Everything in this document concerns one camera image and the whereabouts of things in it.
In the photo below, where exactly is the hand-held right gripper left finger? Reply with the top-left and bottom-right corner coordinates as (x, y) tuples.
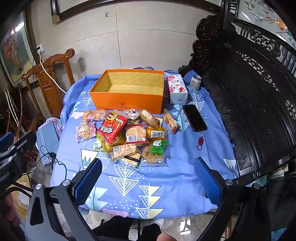
(24, 158), (103, 241)

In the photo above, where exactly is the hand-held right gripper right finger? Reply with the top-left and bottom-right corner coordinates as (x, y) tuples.
(194, 157), (273, 241)

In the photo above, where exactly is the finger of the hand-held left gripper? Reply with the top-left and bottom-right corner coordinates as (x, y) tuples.
(0, 132), (14, 147)
(9, 131), (37, 156)

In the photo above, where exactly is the yellow soft bread packet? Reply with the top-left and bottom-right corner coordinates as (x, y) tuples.
(146, 127), (166, 141)

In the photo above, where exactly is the long biscuit packet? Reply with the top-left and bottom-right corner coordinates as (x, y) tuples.
(162, 108), (179, 135)

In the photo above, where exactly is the orange cardboard box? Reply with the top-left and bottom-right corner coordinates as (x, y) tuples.
(89, 69), (165, 114)

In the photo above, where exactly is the grey striped bag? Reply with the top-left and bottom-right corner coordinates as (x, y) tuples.
(37, 118), (61, 166)

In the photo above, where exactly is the red key tag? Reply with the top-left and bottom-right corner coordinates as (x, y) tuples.
(196, 132), (205, 151)

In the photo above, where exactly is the blue printed blanket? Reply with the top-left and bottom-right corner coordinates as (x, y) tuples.
(50, 66), (238, 219)

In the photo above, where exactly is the orange rice cracker packet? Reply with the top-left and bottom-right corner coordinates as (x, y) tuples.
(112, 144), (142, 161)

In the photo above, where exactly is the dark green snack packet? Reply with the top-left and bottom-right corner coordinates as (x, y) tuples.
(120, 154), (142, 169)

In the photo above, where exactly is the pink cracker packet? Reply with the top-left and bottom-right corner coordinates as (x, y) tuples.
(76, 122), (97, 142)

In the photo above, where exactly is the red snack bag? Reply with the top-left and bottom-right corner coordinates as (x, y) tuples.
(97, 110), (129, 151)

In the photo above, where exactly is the round cookie packet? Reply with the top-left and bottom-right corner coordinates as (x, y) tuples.
(141, 146), (168, 167)

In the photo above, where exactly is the carved wooden chair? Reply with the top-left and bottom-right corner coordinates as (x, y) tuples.
(21, 48), (75, 118)

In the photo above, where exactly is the orange trim cracker packet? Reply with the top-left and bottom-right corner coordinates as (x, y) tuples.
(81, 109), (110, 123)

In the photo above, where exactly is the black smartphone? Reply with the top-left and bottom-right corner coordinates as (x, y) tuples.
(182, 104), (208, 132)

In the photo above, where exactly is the round rice cracker packet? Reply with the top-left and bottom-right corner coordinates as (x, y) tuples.
(125, 125), (150, 144)

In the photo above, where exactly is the white cartoon snack packet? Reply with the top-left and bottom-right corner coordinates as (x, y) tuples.
(122, 107), (141, 120)

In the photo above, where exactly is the clear bread roll packet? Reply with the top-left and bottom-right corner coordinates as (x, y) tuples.
(140, 109), (160, 128)

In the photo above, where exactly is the red white snack packet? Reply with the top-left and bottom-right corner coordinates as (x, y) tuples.
(165, 75), (188, 105)

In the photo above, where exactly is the framed red painting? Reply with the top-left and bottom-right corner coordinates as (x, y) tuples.
(0, 10), (35, 85)

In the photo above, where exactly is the dark carved wooden bench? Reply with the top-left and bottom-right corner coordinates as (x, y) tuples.
(178, 14), (296, 188)

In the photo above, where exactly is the white drink can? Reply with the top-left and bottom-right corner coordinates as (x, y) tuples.
(190, 75), (202, 90)

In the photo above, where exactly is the framed flower painting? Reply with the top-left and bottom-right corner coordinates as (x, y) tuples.
(233, 0), (296, 70)

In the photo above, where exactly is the black charger with cable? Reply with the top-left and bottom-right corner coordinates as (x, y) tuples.
(38, 145), (68, 186)

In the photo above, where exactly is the white power cable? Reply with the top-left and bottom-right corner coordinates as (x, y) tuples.
(39, 52), (67, 94)

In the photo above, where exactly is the dark framed wall picture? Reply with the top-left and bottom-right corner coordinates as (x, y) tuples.
(50, 0), (240, 22)

